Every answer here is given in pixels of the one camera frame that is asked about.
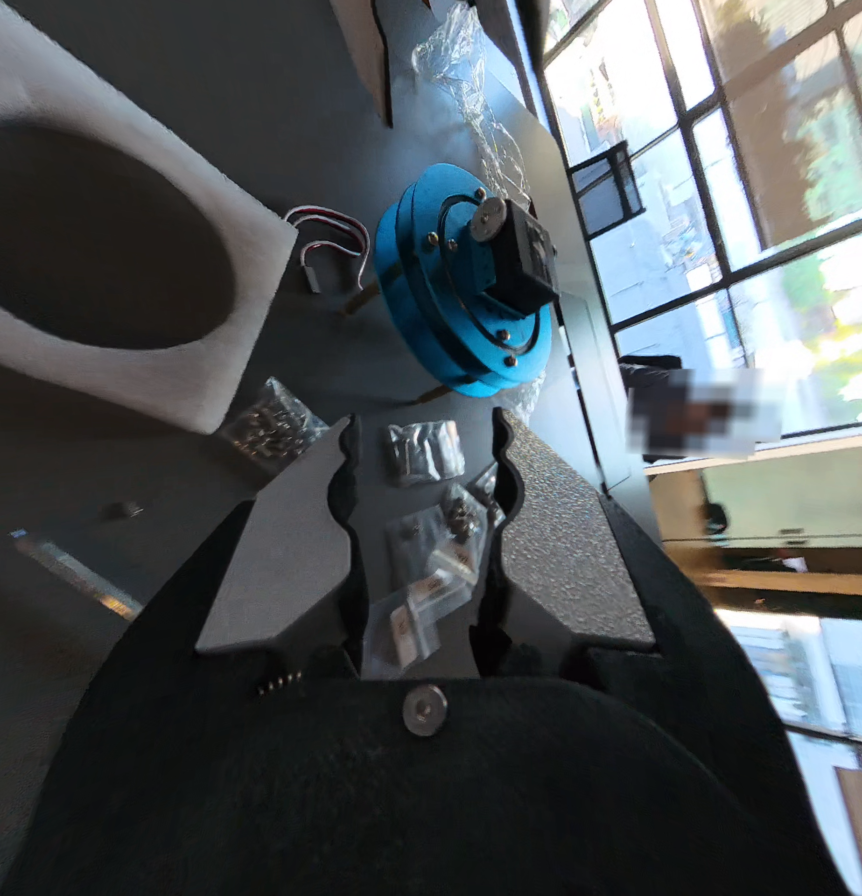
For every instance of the black-framed window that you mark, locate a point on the black-framed window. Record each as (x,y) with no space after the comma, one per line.
(788,175)

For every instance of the clear bag of small parts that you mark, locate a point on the clear bag of small parts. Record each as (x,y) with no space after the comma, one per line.
(431,560)

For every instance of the small bag of metal parts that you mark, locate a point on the small bag of metal parts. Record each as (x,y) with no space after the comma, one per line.
(424,451)

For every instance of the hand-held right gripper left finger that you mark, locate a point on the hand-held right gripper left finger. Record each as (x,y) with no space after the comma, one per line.
(284,560)

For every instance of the clear bag with white tag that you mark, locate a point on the clear bag with white tag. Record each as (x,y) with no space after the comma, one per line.
(403,637)

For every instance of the crumpled clear plastic wrap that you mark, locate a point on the crumpled clear plastic wrap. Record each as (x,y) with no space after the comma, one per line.
(466,63)

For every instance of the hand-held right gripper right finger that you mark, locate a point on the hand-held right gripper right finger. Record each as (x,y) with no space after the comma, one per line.
(571,560)

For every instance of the small black part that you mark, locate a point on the small black part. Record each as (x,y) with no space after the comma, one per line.
(123,511)

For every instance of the white foam packaging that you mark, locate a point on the white foam packaging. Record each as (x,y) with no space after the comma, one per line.
(158,392)

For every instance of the dark grey desk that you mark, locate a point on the dark grey desk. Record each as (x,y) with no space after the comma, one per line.
(319,126)

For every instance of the clear bag of screws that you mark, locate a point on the clear bag of screws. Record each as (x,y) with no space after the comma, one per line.
(270,420)

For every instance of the clear bag with nuts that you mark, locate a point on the clear bag with nuts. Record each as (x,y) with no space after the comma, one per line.
(462,514)

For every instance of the blue robot base with servo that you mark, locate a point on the blue robot base with servo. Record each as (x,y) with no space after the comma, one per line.
(417,280)

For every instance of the cardboard piece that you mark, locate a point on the cardboard piece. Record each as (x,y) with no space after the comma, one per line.
(361,49)

